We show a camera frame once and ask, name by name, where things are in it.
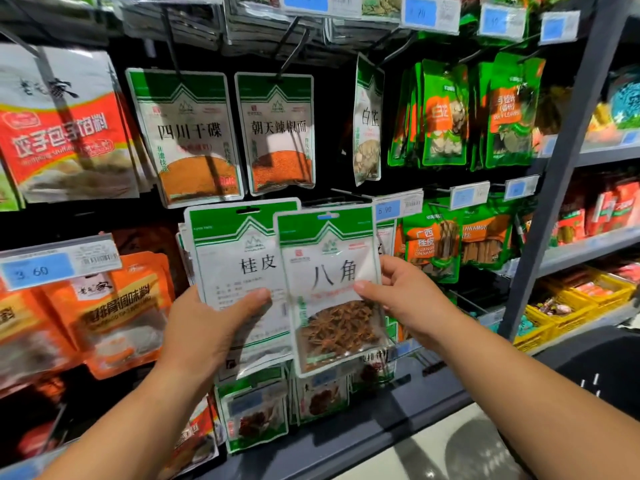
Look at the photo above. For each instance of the row of clear green-top packets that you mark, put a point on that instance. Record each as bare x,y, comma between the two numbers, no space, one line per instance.
250,415

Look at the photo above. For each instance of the yellow display trays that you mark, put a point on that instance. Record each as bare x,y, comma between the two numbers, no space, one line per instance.
590,295

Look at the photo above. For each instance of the green leaf packets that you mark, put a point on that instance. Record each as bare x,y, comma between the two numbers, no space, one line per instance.
510,115

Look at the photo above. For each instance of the person's right forearm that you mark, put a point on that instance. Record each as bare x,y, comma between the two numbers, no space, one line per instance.
540,405

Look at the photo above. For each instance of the person's right hand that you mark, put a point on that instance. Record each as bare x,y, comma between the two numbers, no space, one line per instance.
415,300

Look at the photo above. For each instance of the star anise spice packet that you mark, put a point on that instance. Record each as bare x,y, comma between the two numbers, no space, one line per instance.
325,285

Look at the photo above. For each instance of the person's left forearm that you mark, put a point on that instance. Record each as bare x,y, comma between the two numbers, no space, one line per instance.
130,435

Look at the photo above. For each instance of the black shopping basket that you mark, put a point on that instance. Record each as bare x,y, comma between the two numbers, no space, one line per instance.
600,380

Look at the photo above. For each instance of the green orange Guangxi cinnamon bags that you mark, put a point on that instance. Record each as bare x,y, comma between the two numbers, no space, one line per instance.
430,245
487,240

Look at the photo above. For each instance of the white red-label packets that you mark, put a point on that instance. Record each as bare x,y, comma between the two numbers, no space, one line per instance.
70,135
7,190

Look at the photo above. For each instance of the clear dried-leaf packets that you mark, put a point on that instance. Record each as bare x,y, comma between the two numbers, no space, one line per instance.
382,5

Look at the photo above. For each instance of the row of teal yellow packets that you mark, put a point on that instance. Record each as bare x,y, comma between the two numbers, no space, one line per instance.
625,100

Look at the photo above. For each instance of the clear orange powder packets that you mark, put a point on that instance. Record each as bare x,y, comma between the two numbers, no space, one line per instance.
185,145

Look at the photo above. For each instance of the orange seasoning packet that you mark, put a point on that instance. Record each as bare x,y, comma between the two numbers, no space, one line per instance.
115,315

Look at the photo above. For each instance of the clear white-slice packets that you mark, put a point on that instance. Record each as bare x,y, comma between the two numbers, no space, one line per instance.
368,125

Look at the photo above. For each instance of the clear chili powder packets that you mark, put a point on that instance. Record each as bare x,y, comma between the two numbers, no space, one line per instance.
275,135

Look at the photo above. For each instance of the green white-slice packets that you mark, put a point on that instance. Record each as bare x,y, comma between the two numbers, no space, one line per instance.
440,115

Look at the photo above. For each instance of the person's left hand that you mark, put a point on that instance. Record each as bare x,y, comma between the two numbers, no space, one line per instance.
210,340

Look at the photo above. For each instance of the gray metal shelving unit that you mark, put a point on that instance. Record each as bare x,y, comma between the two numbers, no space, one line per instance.
560,165

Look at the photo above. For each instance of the row of red orange packets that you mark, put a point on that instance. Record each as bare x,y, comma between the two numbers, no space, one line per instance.
600,210

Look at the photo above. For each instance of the cassia bark spice packet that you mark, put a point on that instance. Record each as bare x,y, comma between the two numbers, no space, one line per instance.
235,255

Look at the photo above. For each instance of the row of green white packets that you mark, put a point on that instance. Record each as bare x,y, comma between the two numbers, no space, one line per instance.
320,395

